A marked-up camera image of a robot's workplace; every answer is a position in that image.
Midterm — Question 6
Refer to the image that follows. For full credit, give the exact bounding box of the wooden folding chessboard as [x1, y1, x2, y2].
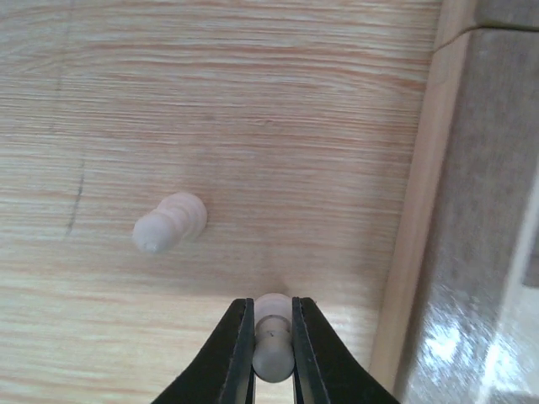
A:
[370, 1, 538, 403]

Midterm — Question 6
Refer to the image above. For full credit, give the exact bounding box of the white pawn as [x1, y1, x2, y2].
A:
[252, 293, 295, 383]
[132, 193, 208, 253]

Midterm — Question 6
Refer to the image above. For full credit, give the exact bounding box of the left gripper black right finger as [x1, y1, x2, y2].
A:
[292, 297, 398, 404]

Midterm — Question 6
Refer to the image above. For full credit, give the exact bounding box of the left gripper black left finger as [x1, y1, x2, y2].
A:
[152, 298, 255, 404]

